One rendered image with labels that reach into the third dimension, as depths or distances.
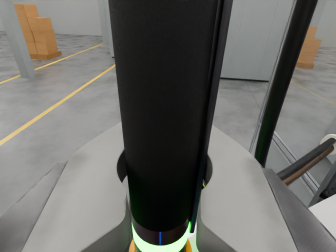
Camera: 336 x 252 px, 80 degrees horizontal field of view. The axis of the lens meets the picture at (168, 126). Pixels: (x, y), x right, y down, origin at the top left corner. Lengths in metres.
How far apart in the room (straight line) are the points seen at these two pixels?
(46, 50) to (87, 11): 6.00
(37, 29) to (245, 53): 6.39
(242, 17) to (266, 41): 0.83
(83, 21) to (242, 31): 10.23
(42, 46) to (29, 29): 0.56
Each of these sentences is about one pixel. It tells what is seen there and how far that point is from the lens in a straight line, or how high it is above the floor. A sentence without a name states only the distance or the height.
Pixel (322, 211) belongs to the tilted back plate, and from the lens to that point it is 0.65.
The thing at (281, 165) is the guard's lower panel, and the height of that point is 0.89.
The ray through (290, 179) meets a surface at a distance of 0.28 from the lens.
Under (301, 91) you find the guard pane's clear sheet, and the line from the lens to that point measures 1.31.
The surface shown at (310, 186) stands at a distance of 1.22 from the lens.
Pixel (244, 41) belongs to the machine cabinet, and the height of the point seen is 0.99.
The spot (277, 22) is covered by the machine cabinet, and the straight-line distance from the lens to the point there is 5.78.
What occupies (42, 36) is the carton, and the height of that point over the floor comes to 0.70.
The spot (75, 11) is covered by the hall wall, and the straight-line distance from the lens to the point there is 14.12.
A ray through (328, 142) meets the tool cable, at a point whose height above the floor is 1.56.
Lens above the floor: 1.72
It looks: 31 degrees down
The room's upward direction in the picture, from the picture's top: 2 degrees clockwise
